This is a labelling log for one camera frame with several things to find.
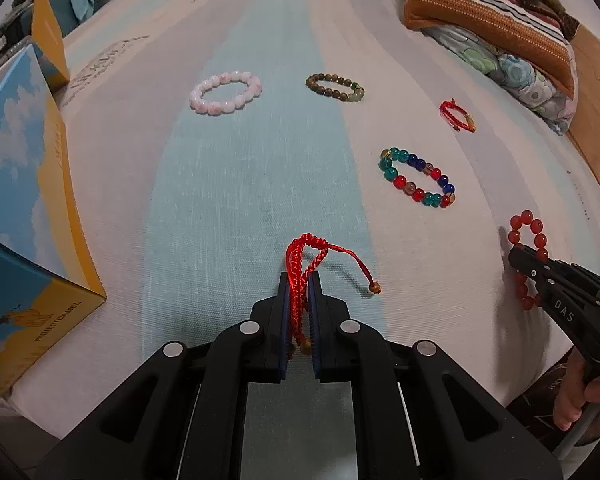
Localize person's right hand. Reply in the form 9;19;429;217
553;349;600;442

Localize floral patterned blanket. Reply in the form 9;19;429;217
422;25;578;136

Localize pink white bead bracelet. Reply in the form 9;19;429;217
187;70;263;117

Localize blue yellow cardboard box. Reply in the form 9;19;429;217
0;0;106;397

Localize red braided cord bracelet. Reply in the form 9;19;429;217
284;232;383;357

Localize striped orange red pillow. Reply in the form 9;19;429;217
403;0;577;98

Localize brown wooden bead bracelet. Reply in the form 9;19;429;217
304;71;368;104

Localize multicolour glass bead bracelet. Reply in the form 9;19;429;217
378;146;458;209

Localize striped bed sheet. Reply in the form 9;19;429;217
8;0;600;437

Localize thin red string bracelet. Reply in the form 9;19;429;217
438;97;478;135

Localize red bead bracelet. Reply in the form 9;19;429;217
507;209;550;311

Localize teal suitcase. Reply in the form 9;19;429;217
4;0;95;39

